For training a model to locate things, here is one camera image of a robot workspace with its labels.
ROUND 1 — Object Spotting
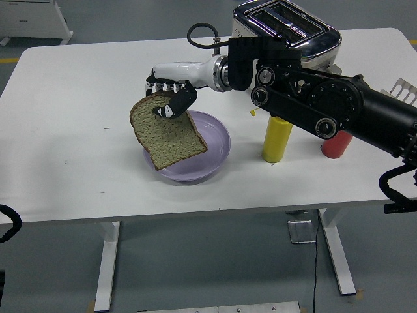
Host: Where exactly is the white cabinet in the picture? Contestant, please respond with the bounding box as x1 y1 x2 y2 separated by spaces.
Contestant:
0 0 74 46

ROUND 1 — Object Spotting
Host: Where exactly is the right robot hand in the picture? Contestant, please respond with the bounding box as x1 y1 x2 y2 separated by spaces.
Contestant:
145 58 216 119

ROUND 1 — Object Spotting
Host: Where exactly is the black floor cable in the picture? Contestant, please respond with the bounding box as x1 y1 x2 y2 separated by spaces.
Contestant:
311 211 322 313

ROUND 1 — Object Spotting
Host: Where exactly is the black table control panel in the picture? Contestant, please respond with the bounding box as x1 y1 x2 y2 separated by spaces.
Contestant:
384 202 417 215

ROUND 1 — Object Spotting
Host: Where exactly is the bread slice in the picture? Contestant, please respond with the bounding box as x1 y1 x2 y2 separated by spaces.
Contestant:
129 91 209 171

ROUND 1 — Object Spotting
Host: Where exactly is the metal floor box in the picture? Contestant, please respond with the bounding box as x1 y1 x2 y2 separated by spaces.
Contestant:
287 220 317 245

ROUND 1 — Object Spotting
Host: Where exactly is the purple plate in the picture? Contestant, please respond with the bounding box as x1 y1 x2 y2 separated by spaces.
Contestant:
143 110 231 183

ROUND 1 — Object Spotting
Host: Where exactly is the red squeeze bottle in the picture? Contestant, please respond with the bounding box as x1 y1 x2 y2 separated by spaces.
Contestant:
321 130 354 160

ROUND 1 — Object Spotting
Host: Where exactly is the metal toast rack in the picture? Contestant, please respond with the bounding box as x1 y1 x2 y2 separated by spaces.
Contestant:
381 78 417 107

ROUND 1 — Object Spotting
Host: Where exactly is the grey metal base plate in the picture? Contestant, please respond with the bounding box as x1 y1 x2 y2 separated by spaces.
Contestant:
136 301 301 313

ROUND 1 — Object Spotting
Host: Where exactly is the white table leg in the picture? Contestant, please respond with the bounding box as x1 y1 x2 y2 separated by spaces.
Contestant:
318 208 357 297
94 221 121 312

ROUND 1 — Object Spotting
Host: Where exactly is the yellow squeeze bottle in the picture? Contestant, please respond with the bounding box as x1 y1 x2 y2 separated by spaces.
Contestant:
250 109 293 164

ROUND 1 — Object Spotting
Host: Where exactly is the cream and chrome toaster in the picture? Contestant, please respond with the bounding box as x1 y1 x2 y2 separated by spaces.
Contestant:
232 0 343 74

